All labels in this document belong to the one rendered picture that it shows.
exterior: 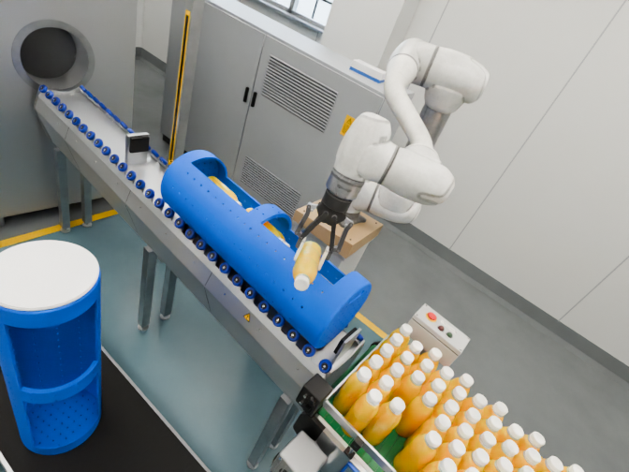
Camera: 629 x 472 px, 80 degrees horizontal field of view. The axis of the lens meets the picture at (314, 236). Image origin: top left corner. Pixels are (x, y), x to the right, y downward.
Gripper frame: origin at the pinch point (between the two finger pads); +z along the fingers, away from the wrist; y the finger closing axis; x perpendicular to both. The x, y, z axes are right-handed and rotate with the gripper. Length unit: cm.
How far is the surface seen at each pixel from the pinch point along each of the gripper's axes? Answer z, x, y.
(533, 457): 23, -18, 81
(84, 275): 33, -7, -59
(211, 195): 11, 31, -39
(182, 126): 18, 109, -84
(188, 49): -22, 101, -88
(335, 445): 45, -20, 29
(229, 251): 21.8, 18.6, -24.6
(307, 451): 49, -22, 22
